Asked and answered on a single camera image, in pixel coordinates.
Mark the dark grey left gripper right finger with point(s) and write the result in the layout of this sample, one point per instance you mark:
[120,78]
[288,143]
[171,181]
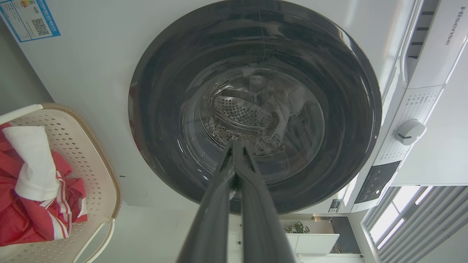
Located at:
[261,219]

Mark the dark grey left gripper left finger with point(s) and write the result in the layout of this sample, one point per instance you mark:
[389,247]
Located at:
[215,215]

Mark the cream perforated laundry basket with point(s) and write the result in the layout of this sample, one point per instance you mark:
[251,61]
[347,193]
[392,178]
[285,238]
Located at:
[91,160]

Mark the green potted plant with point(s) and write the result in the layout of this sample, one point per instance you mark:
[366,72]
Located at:
[298,228]

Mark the white cabinet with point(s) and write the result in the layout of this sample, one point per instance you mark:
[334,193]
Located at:
[312,243]

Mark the small dark sticker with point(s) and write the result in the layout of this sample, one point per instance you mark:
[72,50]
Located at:
[334,205]

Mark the black washing machine display panel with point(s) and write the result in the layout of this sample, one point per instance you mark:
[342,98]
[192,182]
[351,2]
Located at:
[376,182]

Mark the dark round washing machine door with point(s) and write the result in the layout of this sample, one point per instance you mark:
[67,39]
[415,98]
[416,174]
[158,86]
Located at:
[256,73]

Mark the grey window blinds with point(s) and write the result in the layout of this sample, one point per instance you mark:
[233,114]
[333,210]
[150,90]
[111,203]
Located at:
[424,226]

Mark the white washing machine control knob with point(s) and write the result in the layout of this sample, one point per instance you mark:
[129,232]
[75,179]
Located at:
[409,131]

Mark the white front-load washing machine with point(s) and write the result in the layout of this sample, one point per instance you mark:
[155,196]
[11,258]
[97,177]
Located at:
[91,84]

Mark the red white striped garment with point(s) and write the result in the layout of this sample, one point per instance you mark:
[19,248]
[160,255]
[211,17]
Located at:
[29,219]

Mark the white detergent drawer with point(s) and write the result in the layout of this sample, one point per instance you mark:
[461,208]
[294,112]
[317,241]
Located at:
[435,44]

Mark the blue energy label sticker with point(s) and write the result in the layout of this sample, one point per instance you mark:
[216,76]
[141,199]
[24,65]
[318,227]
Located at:
[29,18]

